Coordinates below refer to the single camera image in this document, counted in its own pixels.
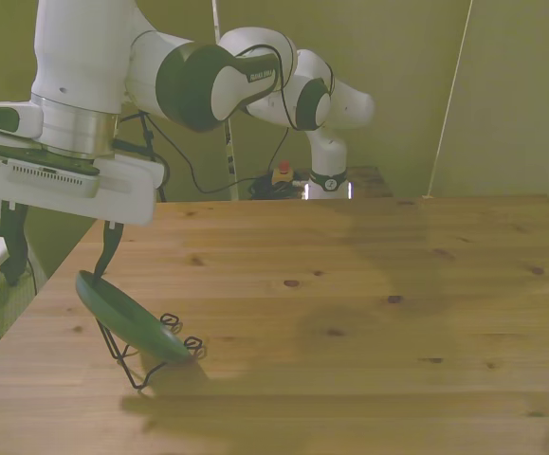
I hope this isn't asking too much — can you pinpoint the black clamp foot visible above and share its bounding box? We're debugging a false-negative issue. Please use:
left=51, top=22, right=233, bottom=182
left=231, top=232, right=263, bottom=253
left=0, top=260, right=22, bottom=288

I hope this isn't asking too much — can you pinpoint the bundle of coiled cables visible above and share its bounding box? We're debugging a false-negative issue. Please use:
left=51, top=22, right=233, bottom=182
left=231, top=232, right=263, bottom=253
left=247, top=173, right=304, bottom=201

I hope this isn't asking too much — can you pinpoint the thin white slanted rod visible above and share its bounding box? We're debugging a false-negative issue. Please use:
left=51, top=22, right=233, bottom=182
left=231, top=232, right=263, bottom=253
left=423, top=0, right=474, bottom=199

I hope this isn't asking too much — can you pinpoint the black cable by tripod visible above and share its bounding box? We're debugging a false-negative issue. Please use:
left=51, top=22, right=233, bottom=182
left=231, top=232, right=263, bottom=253
left=153, top=118, right=275, bottom=194

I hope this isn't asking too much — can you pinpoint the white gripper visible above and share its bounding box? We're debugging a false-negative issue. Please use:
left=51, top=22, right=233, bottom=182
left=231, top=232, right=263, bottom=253
left=0, top=154, right=166, bottom=288

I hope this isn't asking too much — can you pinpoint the white vertical profile rail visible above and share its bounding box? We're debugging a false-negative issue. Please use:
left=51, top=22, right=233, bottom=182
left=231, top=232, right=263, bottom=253
left=210, top=0, right=240, bottom=201

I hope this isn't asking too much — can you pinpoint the black tripod camera pole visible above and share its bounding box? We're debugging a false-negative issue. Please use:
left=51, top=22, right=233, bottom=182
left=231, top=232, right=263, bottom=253
left=138, top=111, right=168, bottom=204

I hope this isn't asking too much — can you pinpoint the black cable along robot arm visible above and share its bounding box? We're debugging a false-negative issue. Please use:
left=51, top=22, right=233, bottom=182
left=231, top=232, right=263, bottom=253
left=233, top=44, right=338, bottom=174

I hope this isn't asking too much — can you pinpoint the dark green round plate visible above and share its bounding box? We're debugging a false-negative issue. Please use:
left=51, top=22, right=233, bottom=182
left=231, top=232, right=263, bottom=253
left=75, top=269, right=193, bottom=365

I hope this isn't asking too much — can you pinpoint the black wire plate stand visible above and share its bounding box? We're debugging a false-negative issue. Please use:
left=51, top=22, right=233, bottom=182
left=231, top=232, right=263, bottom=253
left=94, top=312, right=208, bottom=391

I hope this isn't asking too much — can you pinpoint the red emergency stop button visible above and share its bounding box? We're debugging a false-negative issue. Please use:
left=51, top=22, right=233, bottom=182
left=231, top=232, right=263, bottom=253
left=273, top=160, right=295, bottom=184

